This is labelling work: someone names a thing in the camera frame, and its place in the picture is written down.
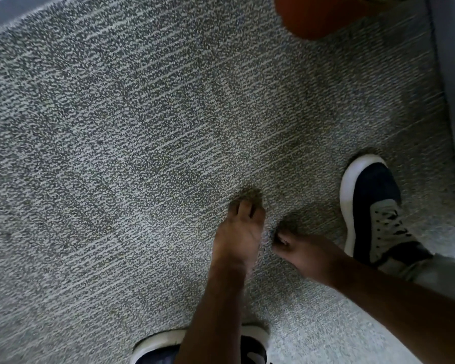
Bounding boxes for person's right hand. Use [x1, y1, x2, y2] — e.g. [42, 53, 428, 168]
[272, 230, 350, 289]

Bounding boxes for person's left hand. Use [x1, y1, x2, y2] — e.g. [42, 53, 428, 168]
[212, 199, 267, 272]

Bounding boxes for person's left forearm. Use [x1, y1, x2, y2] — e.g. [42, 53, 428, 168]
[174, 258, 255, 364]

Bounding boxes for person's right forearm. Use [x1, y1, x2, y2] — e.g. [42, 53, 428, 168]
[335, 258, 455, 364]

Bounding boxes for navy white right sneaker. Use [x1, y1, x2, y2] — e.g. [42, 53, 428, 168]
[339, 154, 434, 269]

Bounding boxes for navy white sneaker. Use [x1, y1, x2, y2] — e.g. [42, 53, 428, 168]
[339, 154, 434, 269]
[130, 325, 270, 364]

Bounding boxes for grey trouser leg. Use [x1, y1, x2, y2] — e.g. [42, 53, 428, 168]
[379, 254, 455, 305]

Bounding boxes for navy white left sneaker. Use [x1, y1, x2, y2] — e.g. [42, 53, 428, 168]
[130, 325, 270, 364]

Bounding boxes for orange round object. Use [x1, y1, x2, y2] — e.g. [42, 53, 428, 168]
[274, 0, 414, 41]

